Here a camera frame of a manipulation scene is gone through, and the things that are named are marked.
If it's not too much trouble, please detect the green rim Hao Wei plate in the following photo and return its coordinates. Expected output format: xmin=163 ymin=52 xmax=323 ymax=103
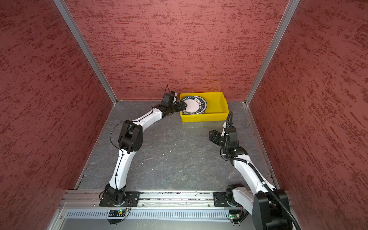
xmin=181 ymin=96 xmax=208 ymax=115

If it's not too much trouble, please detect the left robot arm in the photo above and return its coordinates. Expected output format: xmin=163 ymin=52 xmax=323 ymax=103
xmin=101 ymin=101 xmax=187 ymax=207

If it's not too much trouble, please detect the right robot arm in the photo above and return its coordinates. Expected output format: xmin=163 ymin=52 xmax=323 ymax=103
xmin=209 ymin=126 xmax=301 ymax=230

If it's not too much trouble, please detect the yellow plastic bin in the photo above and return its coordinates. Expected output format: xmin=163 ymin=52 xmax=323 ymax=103
xmin=180 ymin=92 xmax=229 ymax=123

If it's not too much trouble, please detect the right circuit board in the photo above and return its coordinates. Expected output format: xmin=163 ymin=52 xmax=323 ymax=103
xmin=228 ymin=209 xmax=244 ymax=219

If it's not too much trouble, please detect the circuit board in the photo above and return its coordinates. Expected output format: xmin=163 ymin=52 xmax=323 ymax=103
xmin=108 ymin=209 xmax=126 ymax=218
xmin=228 ymin=209 xmax=244 ymax=219

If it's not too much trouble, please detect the left circuit board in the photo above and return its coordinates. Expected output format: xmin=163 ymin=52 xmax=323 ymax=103
xmin=108 ymin=209 xmax=126 ymax=218

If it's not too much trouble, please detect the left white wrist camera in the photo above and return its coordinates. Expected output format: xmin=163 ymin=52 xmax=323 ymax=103
xmin=161 ymin=91 xmax=177 ymax=107

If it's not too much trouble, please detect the black corrugated cable conduit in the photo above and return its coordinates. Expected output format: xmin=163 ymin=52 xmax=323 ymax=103
xmin=225 ymin=111 xmax=233 ymax=136

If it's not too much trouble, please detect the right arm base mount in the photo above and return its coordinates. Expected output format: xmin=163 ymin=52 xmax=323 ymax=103
xmin=213 ymin=192 xmax=239 ymax=208

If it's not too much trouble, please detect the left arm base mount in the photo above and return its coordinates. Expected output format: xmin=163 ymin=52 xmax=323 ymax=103
xmin=99 ymin=191 xmax=140 ymax=208

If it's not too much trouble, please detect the aluminium mounting rail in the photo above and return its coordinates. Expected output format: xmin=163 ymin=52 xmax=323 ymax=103
xmin=58 ymin=190 xmax=241 ymax=209

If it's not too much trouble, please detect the right aluminium corner post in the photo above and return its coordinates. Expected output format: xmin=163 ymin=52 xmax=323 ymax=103
xmin=245 ymin=0 xmax=300 ymax=106

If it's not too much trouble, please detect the aluminium corner post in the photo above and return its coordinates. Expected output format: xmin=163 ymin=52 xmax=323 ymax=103
xmin=53 ymin=0 xmax=118 ymax=105
xmin=245 ymin=0 xmax=300 ymax=106

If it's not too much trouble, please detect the left aluminium corner post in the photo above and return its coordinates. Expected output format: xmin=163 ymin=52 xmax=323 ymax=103
xmin=53 ymin=0 xmax=118 ymax=105

